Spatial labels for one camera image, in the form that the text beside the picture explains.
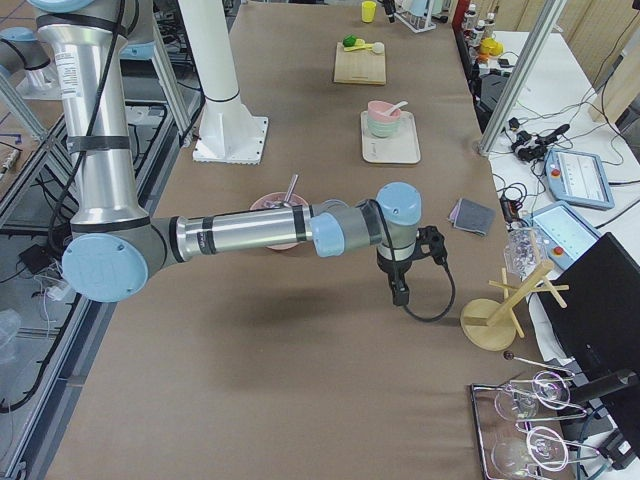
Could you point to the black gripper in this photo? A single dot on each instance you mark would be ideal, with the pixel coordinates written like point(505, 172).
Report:
point(390, 270)

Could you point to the white ceramic spoon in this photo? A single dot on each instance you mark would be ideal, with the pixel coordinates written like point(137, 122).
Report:
point(393, 108)

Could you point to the large pink bowl with glassware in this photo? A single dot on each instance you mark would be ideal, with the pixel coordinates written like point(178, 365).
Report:
point(273, 200)

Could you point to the green bowl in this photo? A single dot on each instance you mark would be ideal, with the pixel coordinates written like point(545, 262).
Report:
point(382, 129)

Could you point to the wooden mug tree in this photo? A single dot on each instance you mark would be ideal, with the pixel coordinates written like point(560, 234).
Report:
point(493, 325)

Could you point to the grey and purple cloths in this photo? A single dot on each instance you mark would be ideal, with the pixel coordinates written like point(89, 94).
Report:
point(470, 216)

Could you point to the clear glass mug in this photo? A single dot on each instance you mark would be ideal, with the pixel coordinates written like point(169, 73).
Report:
point(524, 250)

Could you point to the metal ice scoop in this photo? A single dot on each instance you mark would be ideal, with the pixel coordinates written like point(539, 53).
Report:
point(286, 201)

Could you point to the white rabbit tray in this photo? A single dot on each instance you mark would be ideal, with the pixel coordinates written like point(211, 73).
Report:
point(400, 148)

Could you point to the blue teach pendant near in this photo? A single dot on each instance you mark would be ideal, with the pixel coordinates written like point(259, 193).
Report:
point(567, 235)

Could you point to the blue teach pendant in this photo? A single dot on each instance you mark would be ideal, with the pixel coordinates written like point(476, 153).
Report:
point(578, 178)
point(567, 235)

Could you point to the black monitor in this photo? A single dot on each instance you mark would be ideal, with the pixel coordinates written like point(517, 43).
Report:
point(599, 327)

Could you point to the blue teach pendant far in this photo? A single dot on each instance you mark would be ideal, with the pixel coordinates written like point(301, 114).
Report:
point(578, 178)

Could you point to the wooden cutting board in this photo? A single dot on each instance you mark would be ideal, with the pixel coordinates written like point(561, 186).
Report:
point(359, 67)

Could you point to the green lime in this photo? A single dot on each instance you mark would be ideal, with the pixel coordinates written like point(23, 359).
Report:
point(349, 41)

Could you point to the yellow cup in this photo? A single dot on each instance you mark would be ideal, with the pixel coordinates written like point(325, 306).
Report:
point(368, 11)

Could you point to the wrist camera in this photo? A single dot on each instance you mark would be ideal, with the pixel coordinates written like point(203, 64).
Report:
point(432, 244)

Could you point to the wire glass rack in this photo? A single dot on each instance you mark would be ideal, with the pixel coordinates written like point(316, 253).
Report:
point(517, 427)

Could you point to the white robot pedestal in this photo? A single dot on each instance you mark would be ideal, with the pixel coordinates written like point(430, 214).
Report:
point(228, 132)

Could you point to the aluminium frame post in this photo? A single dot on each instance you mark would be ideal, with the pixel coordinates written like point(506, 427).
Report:
point(528, 57)

